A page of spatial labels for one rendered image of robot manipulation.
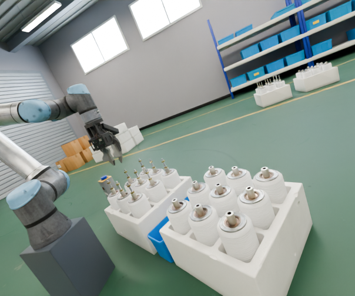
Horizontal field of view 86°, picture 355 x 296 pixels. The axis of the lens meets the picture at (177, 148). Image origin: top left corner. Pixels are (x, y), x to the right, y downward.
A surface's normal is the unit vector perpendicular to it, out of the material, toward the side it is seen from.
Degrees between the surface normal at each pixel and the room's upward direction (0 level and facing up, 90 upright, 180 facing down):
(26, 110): 90
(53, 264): 90
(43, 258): 90
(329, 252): 0
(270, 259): 90
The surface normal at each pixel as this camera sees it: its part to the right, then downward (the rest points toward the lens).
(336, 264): -0.38, -0.89
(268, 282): 0.64, -0.06
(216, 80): -0.25, 0.36
